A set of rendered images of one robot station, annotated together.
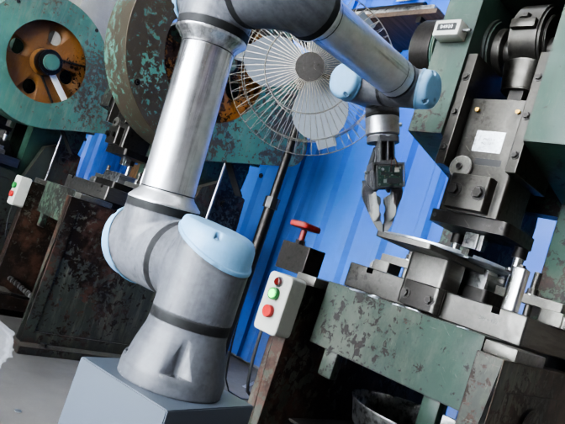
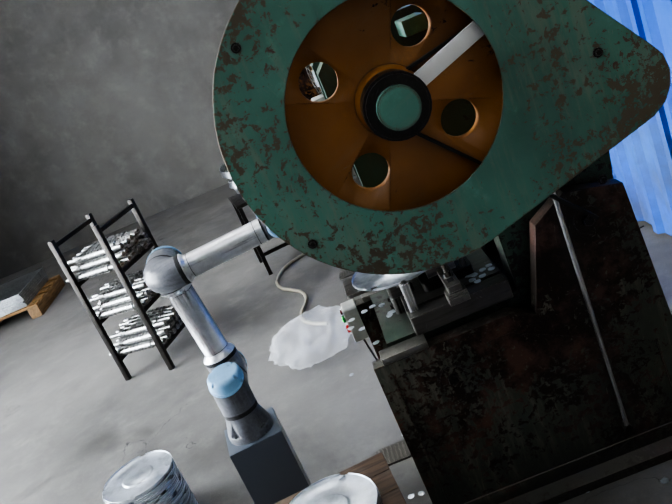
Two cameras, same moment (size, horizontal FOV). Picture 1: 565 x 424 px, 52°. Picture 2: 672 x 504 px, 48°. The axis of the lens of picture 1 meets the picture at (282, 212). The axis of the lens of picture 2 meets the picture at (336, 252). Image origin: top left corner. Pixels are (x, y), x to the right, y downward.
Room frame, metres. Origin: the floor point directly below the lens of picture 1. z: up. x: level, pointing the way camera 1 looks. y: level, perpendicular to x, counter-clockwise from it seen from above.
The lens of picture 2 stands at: (-0.31, -1.85, 1.63)
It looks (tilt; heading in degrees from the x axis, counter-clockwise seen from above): 19 degrees down; 47
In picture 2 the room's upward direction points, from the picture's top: 23 degrees counter-clockwise
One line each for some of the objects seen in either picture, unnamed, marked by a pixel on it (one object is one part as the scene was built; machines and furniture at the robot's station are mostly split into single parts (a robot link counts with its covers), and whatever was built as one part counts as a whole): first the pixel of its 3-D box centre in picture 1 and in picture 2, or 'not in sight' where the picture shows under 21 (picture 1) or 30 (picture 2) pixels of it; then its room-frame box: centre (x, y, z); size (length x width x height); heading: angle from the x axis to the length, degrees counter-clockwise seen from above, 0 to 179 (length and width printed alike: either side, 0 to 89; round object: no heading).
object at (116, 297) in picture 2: not in sight; (128, 290); (1.76, 2.16, 0.47); 0.46 x 0.43 x 0.95; 114
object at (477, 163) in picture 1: (493, 159); not in sight; (1.34, -0.43, 1.04); 0.17 x 0.15 x 0.30; 134
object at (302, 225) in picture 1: (302, 237); not in sight; (1.45, -0.07, 0.72); 0.07 x 0.06 x 0.08; 134
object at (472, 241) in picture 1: (473, 241); not in sight; (1.37, -0.45, 0.84); 0.05 x 0.03 x 0.04; 44
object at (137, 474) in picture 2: not in sight; (137, 476); (0.70, 0.75, 0.25); 0.29 x 0.29 x 0.01
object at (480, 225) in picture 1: (479, 234); not in sight; (1.38, -0.46, 0.86); 0.20 x 0.16 x 0.05; 44
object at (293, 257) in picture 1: (293, 279); not in sight; (1.44, -0.08, 0.62); 0.10 x 0.06 x 0.20; 44
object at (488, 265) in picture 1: (443, 253); (395, 266); (1.28, -0.37, 0.78); 0.29 x 0.29 x 0.01
